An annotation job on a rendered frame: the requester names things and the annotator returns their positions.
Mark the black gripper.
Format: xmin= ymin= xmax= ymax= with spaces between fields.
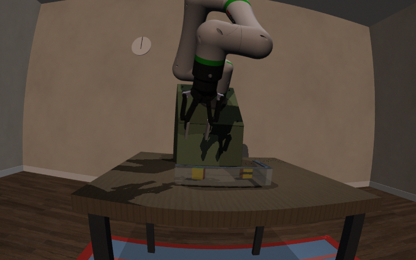
xmin=180 ymin=77 xmax=224 ymax=140

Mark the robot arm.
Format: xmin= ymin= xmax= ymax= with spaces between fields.
xmin=172 ymin=0 xmax=273 ymax=109

